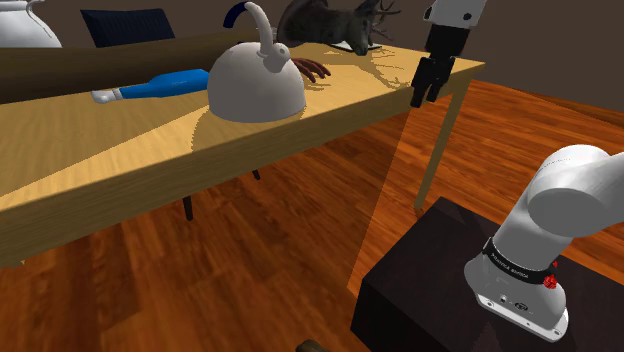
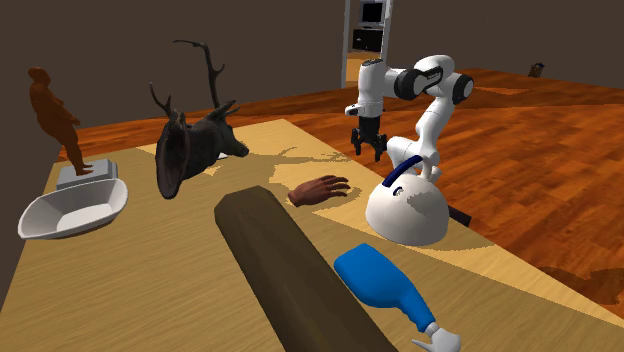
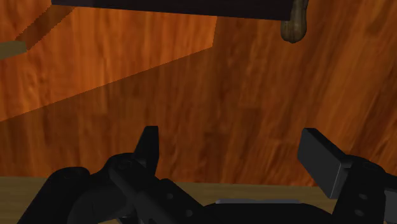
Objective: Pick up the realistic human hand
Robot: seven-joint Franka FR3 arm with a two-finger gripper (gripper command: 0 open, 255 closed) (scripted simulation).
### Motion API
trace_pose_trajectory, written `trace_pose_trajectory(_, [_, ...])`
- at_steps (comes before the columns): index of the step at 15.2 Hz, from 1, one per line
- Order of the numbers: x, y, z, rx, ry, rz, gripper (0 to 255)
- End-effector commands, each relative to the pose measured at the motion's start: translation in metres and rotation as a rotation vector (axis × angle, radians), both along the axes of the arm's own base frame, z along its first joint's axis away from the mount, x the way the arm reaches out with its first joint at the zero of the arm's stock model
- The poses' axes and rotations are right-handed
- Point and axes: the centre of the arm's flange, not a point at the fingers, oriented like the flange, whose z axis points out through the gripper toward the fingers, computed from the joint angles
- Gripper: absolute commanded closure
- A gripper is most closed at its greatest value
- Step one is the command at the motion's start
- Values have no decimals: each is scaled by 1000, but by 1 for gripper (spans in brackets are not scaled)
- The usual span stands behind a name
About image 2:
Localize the grey shelf unit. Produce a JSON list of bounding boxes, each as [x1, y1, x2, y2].
[[340, 0, 396, 90]]

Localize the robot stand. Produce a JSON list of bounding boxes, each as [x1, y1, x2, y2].
[[446, 204, 474, 229]]

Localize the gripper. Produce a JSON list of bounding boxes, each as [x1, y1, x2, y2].
[[350, 115, 389, 163]]

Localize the dark deer head with antlers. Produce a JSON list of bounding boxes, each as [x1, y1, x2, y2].
[[147, 39, 251, 201]]

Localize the brown model hand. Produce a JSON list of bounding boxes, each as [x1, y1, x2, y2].
[[286, 174, 353, 208]]

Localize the light wooden table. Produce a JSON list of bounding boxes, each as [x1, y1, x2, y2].
[[0, 118, 624, 352]]

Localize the brown figure on grey base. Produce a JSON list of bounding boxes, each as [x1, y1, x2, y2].
[[27, 66, 120, 192]]

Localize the white boat-shaped bowl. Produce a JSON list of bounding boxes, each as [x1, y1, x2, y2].
[[17, 177, 130, 241]]

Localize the blue spray bottle white nozzle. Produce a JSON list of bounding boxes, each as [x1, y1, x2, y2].
[[332, 242, 463, 352]]

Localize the dark brown wooden log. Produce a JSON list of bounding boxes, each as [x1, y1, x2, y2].
[[213, 185, 399, 352]]

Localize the white dome kettle blue handle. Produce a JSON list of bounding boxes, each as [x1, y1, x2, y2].
[[364, 154, 451, 247]]

